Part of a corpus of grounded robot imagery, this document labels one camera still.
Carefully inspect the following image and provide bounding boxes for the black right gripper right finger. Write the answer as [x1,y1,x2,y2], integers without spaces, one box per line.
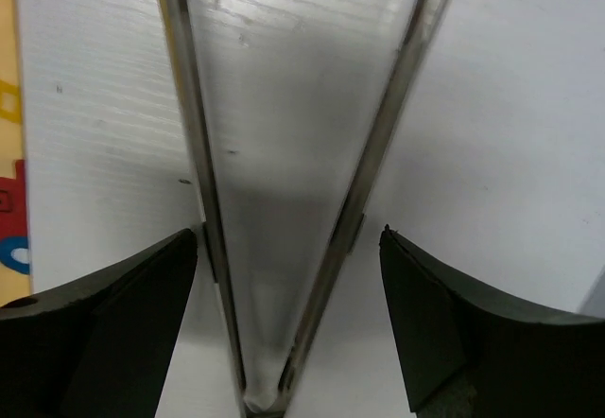
[379,229,604,417]

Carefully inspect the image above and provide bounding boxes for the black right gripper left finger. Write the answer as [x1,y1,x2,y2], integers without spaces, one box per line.
[1,229,198,417]

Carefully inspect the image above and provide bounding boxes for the stainless steel tongs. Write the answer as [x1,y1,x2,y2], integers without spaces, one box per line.
[158,0,450,417]

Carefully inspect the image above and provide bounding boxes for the yellow cartoon play mat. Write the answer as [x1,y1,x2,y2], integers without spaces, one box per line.
[1,0,31,305]

